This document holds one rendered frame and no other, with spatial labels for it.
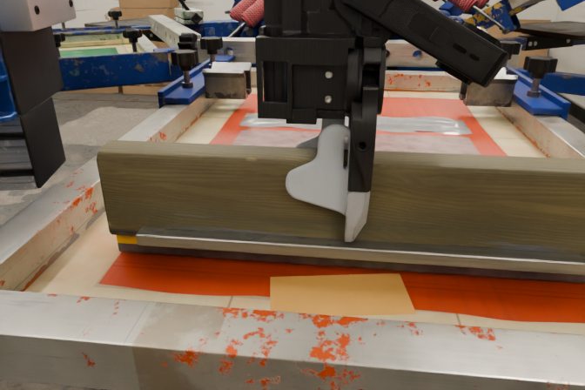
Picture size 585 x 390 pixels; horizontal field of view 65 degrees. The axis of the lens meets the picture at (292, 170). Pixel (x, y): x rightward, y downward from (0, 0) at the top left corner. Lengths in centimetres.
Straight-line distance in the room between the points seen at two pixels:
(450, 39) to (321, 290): 20
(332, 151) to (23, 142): 39
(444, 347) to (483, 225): 11
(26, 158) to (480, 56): 49
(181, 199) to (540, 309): 28
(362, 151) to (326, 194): 5
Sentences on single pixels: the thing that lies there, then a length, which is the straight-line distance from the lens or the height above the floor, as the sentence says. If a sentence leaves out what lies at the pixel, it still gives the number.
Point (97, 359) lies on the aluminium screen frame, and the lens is 30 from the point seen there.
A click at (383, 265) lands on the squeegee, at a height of 96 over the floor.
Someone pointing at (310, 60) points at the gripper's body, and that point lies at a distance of 29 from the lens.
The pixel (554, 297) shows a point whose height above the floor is 95.
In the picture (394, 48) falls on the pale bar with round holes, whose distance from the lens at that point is 102.
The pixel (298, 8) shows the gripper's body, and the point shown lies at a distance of 30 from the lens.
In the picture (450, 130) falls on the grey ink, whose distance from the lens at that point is 74.
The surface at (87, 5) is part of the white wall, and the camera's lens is 565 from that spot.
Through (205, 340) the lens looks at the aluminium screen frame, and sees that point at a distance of 28.
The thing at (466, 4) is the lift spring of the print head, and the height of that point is 109.
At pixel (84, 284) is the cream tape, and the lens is 41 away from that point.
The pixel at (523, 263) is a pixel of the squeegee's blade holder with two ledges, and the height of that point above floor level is 99.
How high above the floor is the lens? 118
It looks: 24 degrees down
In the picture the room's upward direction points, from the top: straight up
